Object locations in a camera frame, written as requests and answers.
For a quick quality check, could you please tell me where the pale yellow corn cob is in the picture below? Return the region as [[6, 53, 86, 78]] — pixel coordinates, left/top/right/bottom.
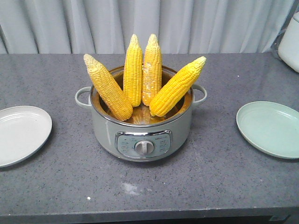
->
[[84, 54, 133, 121]]

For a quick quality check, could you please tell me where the speckled yellow corn cob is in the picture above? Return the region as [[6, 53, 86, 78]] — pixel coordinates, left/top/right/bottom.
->
[[142, 34, 162, 106]]

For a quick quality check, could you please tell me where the bright yellow corn cob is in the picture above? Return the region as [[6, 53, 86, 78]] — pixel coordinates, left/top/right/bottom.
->
[[123, 34, 142, 107]]

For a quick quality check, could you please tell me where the green plate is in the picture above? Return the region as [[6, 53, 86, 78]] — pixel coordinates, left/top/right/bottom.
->
[[236, 101, 299, 160]]

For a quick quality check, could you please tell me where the white plate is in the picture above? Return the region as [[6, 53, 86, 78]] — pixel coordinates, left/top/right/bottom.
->
[[0, 106, 52, 168]]

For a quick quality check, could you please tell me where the grey curtain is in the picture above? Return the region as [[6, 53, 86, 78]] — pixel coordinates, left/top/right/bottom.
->
[[0, 0, 299, 54]]

